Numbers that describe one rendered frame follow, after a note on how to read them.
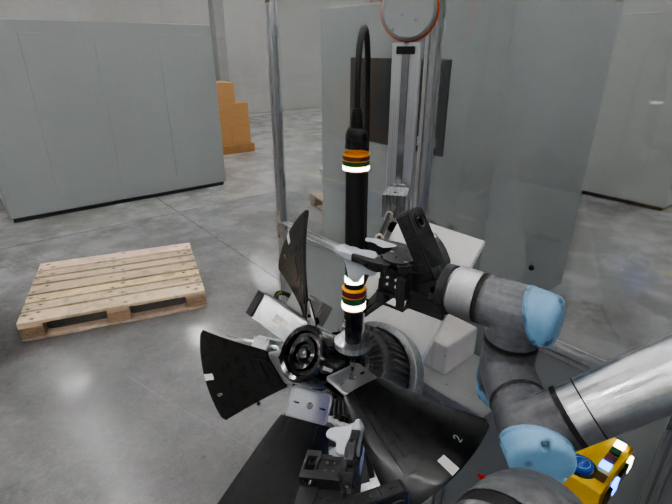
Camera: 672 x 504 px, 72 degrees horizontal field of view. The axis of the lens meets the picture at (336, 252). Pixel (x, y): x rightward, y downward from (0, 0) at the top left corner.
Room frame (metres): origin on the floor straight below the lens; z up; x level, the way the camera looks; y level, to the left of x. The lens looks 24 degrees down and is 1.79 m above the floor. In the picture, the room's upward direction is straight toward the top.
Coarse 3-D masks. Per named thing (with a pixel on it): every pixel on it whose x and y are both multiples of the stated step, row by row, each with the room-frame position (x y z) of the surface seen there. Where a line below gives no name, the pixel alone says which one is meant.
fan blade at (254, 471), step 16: (288, 416) 0.72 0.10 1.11; (272, 432) 0.70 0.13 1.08; (288, 432) 0.70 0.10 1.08; (304, 432) 0.70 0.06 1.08; (320, 432) 0.71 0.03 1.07; (256, 448) 0.68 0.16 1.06; (272, 448) 0.68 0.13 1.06; (288, 448) 0.68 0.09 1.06; (304, 448) 0.68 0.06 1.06; (320, 448) 0.69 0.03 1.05; (256, 464) 0.66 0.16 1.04; (272, 464) 0.66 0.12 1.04; (288, 464) 0.66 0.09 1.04; (240, 480) 0.64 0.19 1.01; (256, 480) 0.64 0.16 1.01; (272, 480) 0.64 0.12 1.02; (288, 480) 0.64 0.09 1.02; (304, 480) 0.64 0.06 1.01; (224, 496) 0.63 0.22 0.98; (240, 496) 0.63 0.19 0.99; (256, 496) 0.62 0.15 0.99; (272, 496) 0.62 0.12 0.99; (288, 496) 0.62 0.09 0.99
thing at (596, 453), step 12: (600, 444) 0.68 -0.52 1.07; (612, 444) 0.68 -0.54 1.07; (588, 456) 0.65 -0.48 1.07; (600, 456) 0.65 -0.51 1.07; (624, 456) 0.65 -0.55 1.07; (600, 468) 0.62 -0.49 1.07; (612, 468) 0.62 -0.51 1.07; (576, 480) 0.60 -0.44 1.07; (588, 480) 0.59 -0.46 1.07; (612, 480) 0.60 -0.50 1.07; (576, 492) 0.59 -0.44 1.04; (588, 492) 0.58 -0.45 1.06; (600, 492) 0.57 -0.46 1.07
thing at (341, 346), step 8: (368, 304) 0.77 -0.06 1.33; (336, 336) 0.74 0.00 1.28; (344, 336) 0.74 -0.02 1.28; (368, 336) 0.74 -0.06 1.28; (336, 344) 0.72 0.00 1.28; (344, 344) 0.71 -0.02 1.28; (360, 344) 0.71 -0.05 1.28; (368, 344) 0.71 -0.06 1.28; (344, 352) 0.70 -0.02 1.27; (352, 352) 0.69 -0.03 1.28; (360, 352) 0.70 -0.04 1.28
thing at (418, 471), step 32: (384, 384) 0.71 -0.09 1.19; (352, 416) 0.63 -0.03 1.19; (384, 416) 0.63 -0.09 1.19; (416, 416) 0.63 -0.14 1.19; (448, 416) 0.63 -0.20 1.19; (384, 448) 0.57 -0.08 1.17; (416, 448) 0.57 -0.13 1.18; (448, 448) 0.57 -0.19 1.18; (384, 480) 0.52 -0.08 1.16; (416, 480) 0.52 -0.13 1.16; (448, 480) 0.52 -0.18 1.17
